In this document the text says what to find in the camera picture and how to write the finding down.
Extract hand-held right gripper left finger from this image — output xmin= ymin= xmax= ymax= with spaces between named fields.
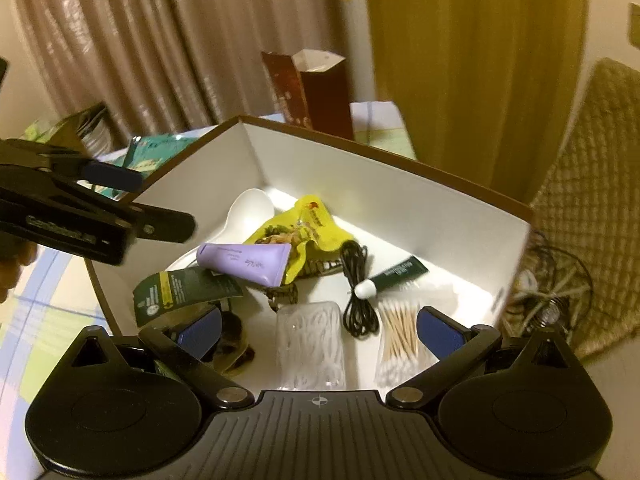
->
xmin=64 ymin=305 xmax=256 ymax=409

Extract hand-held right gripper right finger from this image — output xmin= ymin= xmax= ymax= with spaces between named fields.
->
xmin=384 ymin=305 xmax=576 ymax=409

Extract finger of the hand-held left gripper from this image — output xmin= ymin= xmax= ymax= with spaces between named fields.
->
xmin=55 ymin=175 xmax=197 ymax=247
xmin=0 ymin=137 xmax=144 ymax=193

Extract clear bag of cotton swabs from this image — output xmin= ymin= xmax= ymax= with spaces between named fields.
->
xmin=374 ymin=280 xmax=461 ymax=391

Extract dark green card package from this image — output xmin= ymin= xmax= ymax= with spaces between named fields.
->
xmin=132 ymin=267 xmax=245 ymax=332

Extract purple tube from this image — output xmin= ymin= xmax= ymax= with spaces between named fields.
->
xmin=196 ymin=242 xmax=292 ymax=289

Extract black cable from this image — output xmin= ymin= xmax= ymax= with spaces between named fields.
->
xmin=341 ymin=240 xmax=382 ymax=341

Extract white plastic spoon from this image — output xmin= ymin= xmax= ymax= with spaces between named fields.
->
xmin=167 ymin=187 xmax=277 ymax=281

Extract brown cardboard box white inside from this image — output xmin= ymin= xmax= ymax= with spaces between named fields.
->
xmin=82 ymin=116 xmax=533 ymax=392

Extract clear box of floss picks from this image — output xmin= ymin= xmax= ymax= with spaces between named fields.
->
xmin=275 ymin=301 xmax=348 ymax=392

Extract yellow snack packet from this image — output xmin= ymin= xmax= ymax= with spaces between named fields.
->
xmin=247 ymin=195 xmax=353 ymax=282

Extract person's left hand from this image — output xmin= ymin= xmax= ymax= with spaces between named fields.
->
xmin=0 ymin=240 xmax=33 ymax=304

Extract green snack packets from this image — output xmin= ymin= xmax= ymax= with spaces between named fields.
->
xmin=90 ymin=134 xmax=196 ymax=201

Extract open cardboard box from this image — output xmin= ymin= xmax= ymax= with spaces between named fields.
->
xmin=50 ymin=101 xmax=112 ymax=157

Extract stack of green boxes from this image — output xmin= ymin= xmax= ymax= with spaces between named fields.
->
xmin=22 ymin=119 xmax=56 ymax=144

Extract brown sheer patterned curtain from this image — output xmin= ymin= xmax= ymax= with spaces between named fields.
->
xmin=10 ymin=0 xmax=371 ymax=136

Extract chair with quilted cover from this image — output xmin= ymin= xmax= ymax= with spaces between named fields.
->
xmin=500 ymin=57 xmax=640 ymax=361

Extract dark red carton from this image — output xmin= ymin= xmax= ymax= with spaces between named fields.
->
xmin=261 ymin=49 xmax=356 ymax=141

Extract golden curtain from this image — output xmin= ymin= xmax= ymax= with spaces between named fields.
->
xmin=360 ymin=0 xmax=591 ymax=196

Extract tangled cables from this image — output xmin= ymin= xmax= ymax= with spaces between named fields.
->
xmin=502 ymin=232 xmax=593 ymax=346

